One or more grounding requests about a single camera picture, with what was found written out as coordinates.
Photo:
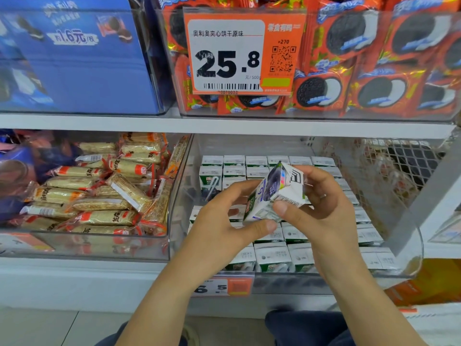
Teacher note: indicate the person's right forearm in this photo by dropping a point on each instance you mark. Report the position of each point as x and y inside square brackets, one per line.
[371, 310]

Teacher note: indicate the small orange price tag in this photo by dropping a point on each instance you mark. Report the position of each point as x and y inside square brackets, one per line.
[230, 286]

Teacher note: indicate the person's left forearm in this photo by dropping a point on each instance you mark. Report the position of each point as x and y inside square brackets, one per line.
[176, 313]

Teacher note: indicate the person's left hand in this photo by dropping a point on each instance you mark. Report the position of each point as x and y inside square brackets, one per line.
[212, 241]

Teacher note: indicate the blueberry juice carton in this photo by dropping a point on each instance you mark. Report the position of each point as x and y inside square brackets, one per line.
[277, 189]

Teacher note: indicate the clear plastic display bin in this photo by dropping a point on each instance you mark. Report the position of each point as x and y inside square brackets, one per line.
[86, 245]
[389, 263]

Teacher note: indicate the pile of yellow wafer bars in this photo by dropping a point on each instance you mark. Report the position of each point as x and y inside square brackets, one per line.
[101, 191]

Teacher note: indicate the rows of white juice cartons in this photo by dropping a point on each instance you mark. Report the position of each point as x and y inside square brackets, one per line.
[371, 234]

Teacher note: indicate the person's blue jeans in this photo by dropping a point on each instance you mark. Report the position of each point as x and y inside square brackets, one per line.
[310, 329]

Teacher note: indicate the large white orange price tag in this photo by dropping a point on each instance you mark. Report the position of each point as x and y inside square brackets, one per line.
[223, 57]

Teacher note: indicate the stack of red cookie packets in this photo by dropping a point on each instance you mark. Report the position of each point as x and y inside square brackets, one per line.
[389, 61]

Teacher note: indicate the pile of blue snack packets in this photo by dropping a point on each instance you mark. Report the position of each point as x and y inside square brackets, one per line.
[14, 176]

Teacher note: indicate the person's right hand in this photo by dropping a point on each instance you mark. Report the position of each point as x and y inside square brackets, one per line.
[324, 223]

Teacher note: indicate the yellow orange snack packet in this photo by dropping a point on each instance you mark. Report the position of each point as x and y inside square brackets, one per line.
[432, 284]

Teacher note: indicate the blue cardboard display box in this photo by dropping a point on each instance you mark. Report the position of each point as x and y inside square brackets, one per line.
[93, 75]

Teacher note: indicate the faded orange price tag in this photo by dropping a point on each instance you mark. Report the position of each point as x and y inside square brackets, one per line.
[25, 243]

